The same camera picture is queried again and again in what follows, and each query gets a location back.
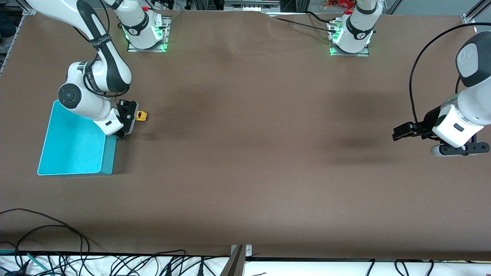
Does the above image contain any turquoise plastic bin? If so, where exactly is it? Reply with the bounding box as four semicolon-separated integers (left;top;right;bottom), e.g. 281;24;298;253
37;100;117;176

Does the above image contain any silver metal box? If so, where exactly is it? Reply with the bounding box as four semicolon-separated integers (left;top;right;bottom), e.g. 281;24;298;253
224;0;281;12

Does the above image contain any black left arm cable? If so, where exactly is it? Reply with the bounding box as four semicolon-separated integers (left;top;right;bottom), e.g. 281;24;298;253
409;22;491;131

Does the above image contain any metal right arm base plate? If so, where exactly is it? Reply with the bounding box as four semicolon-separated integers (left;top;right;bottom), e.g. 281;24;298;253
127;15;170;53

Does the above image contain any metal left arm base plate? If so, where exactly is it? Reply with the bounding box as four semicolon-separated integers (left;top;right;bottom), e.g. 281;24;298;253
328;19;371;57

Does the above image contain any aluminium frame profile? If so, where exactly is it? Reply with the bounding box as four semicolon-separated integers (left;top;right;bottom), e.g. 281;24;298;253
382;0;403;15

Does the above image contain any long black table cable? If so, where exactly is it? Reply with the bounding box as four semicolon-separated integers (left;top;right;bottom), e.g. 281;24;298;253
0;208;91;255

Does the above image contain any arched black table cable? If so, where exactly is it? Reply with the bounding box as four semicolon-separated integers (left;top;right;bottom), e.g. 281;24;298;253
15;225;85;253

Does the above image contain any black base power cable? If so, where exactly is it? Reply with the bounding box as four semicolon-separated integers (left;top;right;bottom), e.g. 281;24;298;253
263;11;340;33

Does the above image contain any teal cable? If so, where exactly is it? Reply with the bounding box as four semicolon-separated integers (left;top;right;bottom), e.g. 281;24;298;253
0;249;54;276

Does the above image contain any silver metal bracket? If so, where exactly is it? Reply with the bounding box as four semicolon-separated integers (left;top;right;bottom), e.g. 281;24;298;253
230;244;253;258

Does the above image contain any grey metal post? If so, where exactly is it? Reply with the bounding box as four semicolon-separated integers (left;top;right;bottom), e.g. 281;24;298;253
219;245;246;276

